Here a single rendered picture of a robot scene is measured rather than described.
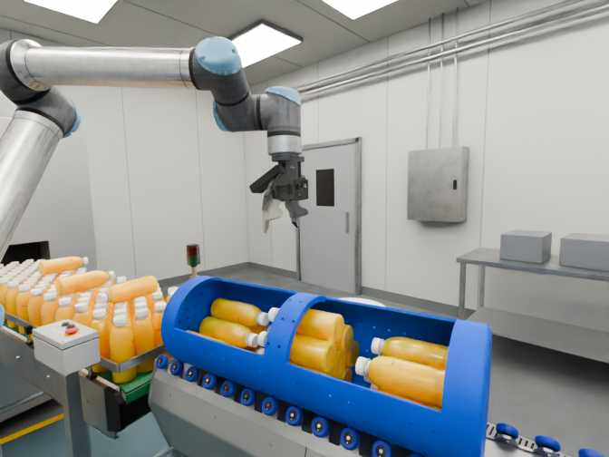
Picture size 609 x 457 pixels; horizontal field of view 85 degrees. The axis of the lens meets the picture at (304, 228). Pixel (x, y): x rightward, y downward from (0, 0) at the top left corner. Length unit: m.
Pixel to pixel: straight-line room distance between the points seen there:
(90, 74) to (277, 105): 0.44
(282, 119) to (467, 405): 0.72
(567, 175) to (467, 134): 1.01
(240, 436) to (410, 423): 0.49
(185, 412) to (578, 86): 3.87
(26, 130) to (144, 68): 0.39
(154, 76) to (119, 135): 4.68
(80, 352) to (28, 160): 0.56
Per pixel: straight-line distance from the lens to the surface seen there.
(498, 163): 4.05
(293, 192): 0.84
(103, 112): 5.56
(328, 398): 0.81
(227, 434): 1.10
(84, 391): 1.48
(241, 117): 0.90
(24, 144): 1.13
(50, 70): 1.06
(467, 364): 0.72
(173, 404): 1.25
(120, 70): 0.94
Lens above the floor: 1.52
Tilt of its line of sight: 7 degrees down
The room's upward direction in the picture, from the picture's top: 1 degrees counter-clockwise
